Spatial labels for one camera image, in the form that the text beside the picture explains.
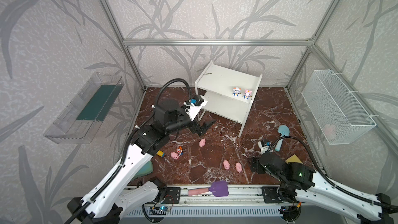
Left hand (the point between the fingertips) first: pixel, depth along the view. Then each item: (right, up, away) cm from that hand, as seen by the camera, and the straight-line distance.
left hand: (209, 108), depth 62 cm
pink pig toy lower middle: (+9, -31, +20) cm, 38 cm away
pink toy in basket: (+58, -12, +11) cm, 60 cm away
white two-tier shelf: (+9, +7, +12) cm, 17 cm away
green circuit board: (-21, -47, +9) cm, 52 cm away
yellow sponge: (+47, -29, +22) cm, 59 cm away
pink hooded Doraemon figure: (+17, +6, +6) cm, 19 cm away
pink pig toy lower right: (+16, -32, +19) cm, 40 cm away
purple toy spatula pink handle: (+4, -41, +15) cm, 44 cm away
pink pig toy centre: (-4, -21, +27) cm, 35 cm away
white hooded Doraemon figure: (+12, +7, +7) cm, 16 cm away
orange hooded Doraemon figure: (-17, -25, +24) cm, 39 cm away
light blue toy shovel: (+47, -16, +33) cm, 60 cm away
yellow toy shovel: (-27, -27, +24) cm, 45 cm away
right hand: (+22, -25, +16) cm, 37 cm away
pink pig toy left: (-19, -27, +22) cm, 40 cm away
